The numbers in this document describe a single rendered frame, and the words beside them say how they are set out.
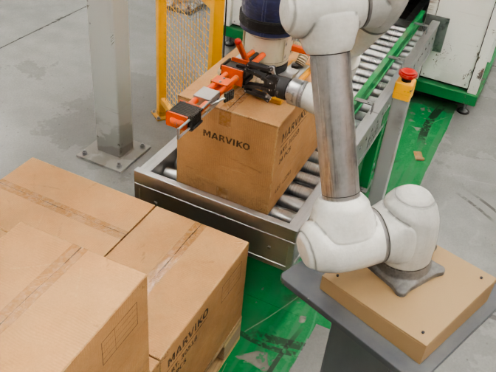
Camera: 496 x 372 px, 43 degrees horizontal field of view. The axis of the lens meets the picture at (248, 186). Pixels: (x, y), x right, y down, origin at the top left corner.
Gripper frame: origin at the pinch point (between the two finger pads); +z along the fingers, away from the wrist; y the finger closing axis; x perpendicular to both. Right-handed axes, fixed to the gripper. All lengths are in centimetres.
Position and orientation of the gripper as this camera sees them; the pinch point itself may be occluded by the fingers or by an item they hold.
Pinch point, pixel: (235, 72)
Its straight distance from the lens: 223.1
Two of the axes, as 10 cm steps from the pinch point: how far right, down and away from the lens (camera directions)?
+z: -8.9, -3.3, 3.0
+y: -0.9, 7.9, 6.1
